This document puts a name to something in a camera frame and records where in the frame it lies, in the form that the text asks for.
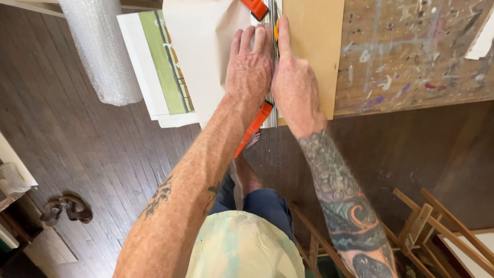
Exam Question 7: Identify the person's blue shorts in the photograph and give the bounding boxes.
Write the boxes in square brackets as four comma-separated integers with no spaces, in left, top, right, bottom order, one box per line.
[208,174,296,245]

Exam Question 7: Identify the brown cardboard sheet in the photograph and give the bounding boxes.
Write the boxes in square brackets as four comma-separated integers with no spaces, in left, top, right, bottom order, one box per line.
[278,0,345,127]

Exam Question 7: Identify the person's left hand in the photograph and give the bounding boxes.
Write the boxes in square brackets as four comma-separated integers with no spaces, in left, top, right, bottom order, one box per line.
[225,24,274,111]

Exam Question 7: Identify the white canvas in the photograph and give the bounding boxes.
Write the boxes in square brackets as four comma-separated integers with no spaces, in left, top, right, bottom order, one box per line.
[439,232,494,278]

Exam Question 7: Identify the white paper sheet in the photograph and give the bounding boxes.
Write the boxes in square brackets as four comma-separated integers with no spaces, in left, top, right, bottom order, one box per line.
[464,15,494,61]

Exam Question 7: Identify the beige paper sheet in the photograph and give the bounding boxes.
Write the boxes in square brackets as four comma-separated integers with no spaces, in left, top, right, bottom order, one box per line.
[162,0,253,130]

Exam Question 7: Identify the metal straightedge with orange clamps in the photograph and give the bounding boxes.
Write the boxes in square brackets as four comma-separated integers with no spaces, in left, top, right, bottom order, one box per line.
[233,0,281,159]

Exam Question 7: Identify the white shelf unit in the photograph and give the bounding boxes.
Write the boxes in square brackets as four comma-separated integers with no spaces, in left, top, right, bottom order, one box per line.
[0,131,44,267]

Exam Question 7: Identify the person's bare leg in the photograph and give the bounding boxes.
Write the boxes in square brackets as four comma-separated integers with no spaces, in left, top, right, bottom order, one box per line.
[231,131,264,211]

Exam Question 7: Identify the wooden easel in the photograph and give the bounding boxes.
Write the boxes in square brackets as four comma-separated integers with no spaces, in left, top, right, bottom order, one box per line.
[289,188,494,278]

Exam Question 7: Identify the brown sandal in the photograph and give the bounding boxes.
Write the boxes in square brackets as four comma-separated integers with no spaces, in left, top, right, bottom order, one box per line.
[59,195,93,225]
[40,199,66,227]

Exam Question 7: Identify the light wooden board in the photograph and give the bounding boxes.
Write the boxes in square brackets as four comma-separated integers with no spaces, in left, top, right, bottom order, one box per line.
[0,0,163,18]

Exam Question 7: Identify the white backing board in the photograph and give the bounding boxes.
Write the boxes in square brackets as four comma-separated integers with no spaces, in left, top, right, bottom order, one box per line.
[117,12,200,129]

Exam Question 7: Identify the person's paint-stained shirt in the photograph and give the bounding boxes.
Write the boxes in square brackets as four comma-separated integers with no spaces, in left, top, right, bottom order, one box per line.
[185,210,306,278]

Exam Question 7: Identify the bubble wrap roll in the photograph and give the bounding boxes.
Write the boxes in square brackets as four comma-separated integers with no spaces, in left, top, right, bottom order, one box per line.
[58,0,144,107]

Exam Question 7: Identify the person's right hand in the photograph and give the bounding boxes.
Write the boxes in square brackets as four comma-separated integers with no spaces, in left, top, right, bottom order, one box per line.
[271,15,328,140]

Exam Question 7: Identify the green striped painting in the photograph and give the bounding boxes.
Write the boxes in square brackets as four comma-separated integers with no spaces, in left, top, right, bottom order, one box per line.
[138,10,195,116]

